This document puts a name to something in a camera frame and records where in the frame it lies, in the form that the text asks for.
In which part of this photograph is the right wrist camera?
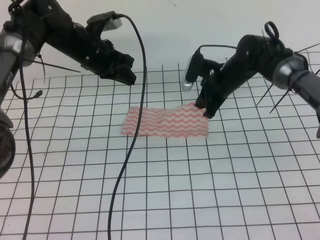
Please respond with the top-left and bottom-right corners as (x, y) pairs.
(181, 49), (222, 92)

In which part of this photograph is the black left camera cable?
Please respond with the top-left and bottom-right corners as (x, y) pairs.
(107, 13), (147, 240)

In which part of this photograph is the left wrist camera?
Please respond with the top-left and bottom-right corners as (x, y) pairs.
(85, 11), (123, 36)

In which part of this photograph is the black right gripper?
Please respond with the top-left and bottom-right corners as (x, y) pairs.
(194, 59), (250, 119)

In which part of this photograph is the pink wavy striped towel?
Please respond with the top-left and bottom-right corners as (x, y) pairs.
(138, 103), (209, 138)

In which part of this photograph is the black right camera cable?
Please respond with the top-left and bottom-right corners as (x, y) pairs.
(194, 44), (238, 56)

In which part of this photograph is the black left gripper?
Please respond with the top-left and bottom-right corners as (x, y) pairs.
(72, 22), (137, 86)

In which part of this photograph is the black camera cable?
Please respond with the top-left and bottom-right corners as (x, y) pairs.
(194, 44), (238, 56)
(107, 13), (147, 240)

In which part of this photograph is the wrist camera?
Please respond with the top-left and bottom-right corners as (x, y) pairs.
(181, 49), (222, 92)
(85, 11), (123, 36)

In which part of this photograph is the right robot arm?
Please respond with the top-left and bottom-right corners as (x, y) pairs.
(195, 21), (320, 119)

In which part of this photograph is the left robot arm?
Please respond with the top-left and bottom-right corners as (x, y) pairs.
(0, 0), (136, 99)

